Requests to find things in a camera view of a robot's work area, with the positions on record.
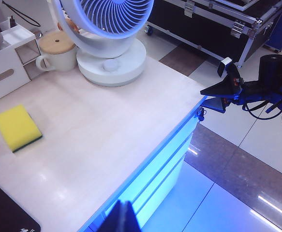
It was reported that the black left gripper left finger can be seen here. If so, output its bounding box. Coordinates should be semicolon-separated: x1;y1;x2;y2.
98;199;127;232

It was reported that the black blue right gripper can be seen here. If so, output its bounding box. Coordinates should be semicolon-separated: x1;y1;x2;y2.
199;65;282;113

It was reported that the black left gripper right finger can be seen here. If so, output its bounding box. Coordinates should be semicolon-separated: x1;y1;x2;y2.
125;200;142;232

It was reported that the white desk drawer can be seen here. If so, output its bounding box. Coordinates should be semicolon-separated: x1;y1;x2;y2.
77;107;204;232

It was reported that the yellow green cleaning sponge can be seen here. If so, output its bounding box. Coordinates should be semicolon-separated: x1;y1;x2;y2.
0;104;44;154

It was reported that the black drawer lock with keys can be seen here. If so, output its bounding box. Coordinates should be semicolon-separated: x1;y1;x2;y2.
196;107;208;121

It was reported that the black aluminium flight case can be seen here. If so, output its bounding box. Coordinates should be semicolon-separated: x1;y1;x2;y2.
144;0;282;68

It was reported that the white round desk fan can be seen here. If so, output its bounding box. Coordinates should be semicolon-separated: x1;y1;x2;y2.
50;0;155;87

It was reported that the black mouse pad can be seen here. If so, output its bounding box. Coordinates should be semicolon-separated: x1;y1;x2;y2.
0;174;42;232

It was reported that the white mug with wooden lid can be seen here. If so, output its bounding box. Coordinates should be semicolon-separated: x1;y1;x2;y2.
35;31;77;72

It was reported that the brown round wooden object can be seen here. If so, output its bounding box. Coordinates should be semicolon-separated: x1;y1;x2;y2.
57;18;80;33

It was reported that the white tissue box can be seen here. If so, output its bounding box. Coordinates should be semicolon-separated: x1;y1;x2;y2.
0;16;40;107

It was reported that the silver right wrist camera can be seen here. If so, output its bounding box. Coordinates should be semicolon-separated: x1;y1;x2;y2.
216;57;233;78

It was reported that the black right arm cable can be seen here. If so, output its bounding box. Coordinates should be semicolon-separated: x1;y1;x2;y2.
242;101;282;120

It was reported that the black lamp cable with plug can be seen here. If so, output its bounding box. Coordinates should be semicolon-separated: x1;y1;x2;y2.
0;0;42;28

